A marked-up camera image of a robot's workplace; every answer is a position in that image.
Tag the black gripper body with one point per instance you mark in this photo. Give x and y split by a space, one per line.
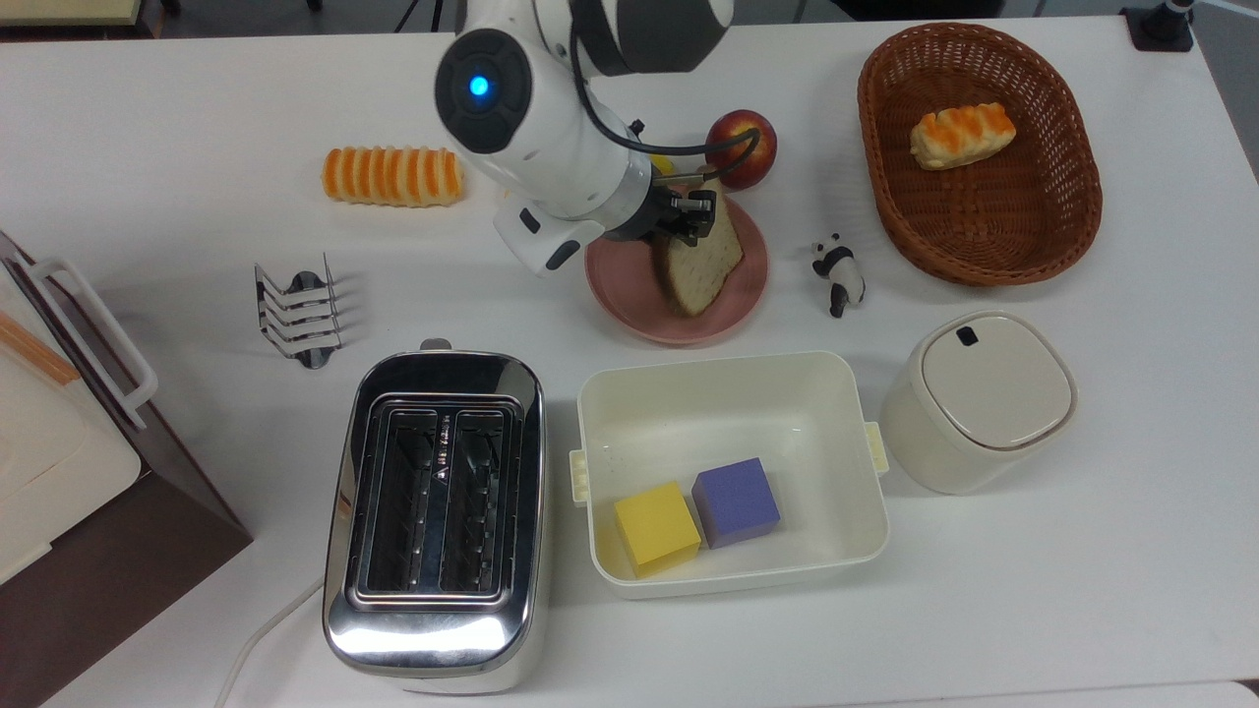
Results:
654 211

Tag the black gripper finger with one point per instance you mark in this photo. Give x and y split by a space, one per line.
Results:
689 233
698 202

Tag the brown bread slice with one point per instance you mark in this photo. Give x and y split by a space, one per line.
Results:
708 270

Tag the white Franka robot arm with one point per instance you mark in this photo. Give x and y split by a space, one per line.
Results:
551 118

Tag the pink plate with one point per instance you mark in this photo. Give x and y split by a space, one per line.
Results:
629 285

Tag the orange striped bread roll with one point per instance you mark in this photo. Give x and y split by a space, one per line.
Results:
389 179

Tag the yellow banana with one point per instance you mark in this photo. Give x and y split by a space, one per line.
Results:
662 165

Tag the red apple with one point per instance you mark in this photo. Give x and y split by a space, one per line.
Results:
752 138

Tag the panda figurine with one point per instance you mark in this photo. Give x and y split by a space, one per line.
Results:
841 270

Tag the white plastic container box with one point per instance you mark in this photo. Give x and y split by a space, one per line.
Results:
787 413

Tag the small orange glazed pastry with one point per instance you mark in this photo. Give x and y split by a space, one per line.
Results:
962 136

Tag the purple foam cube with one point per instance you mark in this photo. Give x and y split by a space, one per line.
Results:
736 501

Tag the yellow foam cube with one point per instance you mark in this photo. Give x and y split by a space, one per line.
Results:
657 527

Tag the white round canister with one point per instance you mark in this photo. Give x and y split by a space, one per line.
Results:
920 442

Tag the brown wicker basket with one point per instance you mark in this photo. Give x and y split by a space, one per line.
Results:
1023 226

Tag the beige canister lid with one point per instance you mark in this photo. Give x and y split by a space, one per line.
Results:
995 382

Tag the metal toast rack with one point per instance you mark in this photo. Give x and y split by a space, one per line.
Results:
298 315

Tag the chrome two-slot toaster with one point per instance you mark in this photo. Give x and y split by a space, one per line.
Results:
472 629

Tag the yellowish background table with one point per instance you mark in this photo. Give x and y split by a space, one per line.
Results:
59 10

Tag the white and brown appliance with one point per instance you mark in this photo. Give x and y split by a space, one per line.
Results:
128 580

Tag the white appliance with lid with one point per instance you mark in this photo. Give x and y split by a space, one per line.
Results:
49 452

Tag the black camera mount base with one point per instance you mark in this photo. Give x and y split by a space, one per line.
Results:
1159 28

